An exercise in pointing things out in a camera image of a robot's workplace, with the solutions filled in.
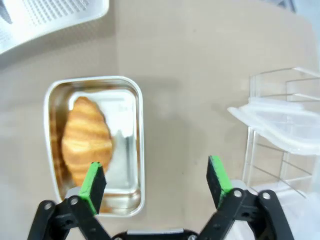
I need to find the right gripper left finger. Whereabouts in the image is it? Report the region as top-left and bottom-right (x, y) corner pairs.
(26, 161), (113, 240)

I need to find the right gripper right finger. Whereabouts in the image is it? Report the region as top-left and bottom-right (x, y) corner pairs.
(196, 154), (295, 240)

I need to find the golden brown croissant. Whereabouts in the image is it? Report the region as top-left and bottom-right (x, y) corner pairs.
(61, 96), (113, 187)

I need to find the translucent plastic container lid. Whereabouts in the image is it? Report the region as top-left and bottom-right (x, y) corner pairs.
(226, 98), (320, 155)

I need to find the clear acrylic lid rack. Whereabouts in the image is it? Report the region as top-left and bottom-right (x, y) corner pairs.
(241, 66), (320, 199)

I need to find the rectangular stainless steel container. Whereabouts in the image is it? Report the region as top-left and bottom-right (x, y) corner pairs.
(43, 75), (146, 218)

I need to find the white perforated tray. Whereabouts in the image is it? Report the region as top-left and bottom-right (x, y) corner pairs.
(0, 0), (110, 55)

